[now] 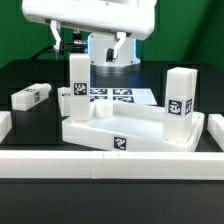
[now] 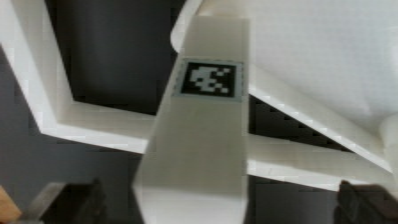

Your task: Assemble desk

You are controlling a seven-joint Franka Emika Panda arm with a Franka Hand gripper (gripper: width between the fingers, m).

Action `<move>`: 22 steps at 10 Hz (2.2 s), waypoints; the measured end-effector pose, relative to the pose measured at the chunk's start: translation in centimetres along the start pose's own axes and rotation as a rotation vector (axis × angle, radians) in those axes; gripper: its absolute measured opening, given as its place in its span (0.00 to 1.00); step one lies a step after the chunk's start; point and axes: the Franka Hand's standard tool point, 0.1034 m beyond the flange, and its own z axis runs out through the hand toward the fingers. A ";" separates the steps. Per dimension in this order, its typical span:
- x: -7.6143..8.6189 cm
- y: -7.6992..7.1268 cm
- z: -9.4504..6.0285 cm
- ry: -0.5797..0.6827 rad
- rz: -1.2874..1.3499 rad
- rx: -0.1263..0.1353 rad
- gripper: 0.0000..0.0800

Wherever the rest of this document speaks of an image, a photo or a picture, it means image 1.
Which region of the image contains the white sheet with tags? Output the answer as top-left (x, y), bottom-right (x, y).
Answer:
top-left (90, 88), bottom-right (157, 105)

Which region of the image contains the white right fence block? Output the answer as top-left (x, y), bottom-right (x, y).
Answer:
top-left (207, 114), bottom-right (224, 152)

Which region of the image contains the white left fence block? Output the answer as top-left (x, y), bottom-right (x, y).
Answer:
top-left (0, 111), bottom-right (12, 143)

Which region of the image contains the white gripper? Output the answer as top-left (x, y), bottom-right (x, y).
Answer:
top-left (22, 0), bottom-right (156, 62)

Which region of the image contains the white fence block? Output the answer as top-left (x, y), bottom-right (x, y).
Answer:
top-left (0, 111), bottom-right (12, 143)
top-left (207, 114), bottom-right (224, 152)

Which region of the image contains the black vertical cable connector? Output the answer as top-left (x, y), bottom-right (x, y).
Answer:
top-left (72, 30), bottom-right (81, 40)

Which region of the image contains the white front fence bar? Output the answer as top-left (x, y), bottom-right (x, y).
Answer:
top-left (0, 150), bottom-right (224, 180)

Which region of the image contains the black cable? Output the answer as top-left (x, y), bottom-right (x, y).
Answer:
top-left (30, 39), bottom-right (88, 61)

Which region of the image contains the white desk top tray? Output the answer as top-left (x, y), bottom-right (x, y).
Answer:
top-left (62, 100), bottom-right (204, 152)

